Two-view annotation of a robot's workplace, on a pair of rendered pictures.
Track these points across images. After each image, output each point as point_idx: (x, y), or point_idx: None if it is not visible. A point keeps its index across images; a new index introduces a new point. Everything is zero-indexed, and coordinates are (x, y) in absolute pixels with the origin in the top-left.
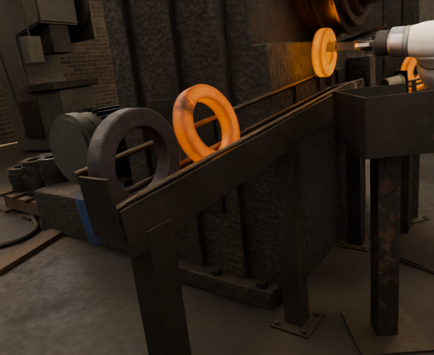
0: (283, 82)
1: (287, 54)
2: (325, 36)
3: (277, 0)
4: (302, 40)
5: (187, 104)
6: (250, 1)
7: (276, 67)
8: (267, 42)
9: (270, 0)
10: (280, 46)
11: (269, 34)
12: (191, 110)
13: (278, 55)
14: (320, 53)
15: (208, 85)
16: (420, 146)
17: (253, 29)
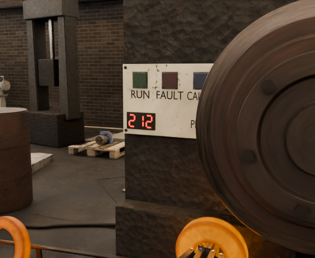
0: (144, 254)
1: (159, 227)
2: (193, 232)
3: (191, 157)
4: None
5: None
6: (129, 156)
7: (130, 234)
8: (157, 201)
9: (173, 156)
10: (143, 214)
11: (163, 194)
12: None
13: (137, 223)
14: (175, 249)
15: (10, 221)
16: None
17: (132, 184)
